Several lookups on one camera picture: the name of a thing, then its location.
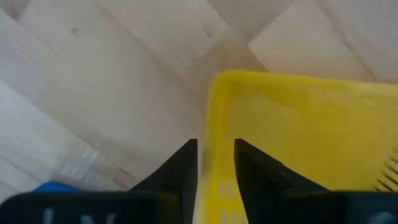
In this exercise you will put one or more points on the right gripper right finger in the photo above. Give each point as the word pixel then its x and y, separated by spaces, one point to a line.
pixel 273 202

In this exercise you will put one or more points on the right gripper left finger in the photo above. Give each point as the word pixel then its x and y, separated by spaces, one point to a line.
pixel 168 193

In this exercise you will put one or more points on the yellow plastic slotted basket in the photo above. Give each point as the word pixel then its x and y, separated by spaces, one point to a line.
pixel 295 130

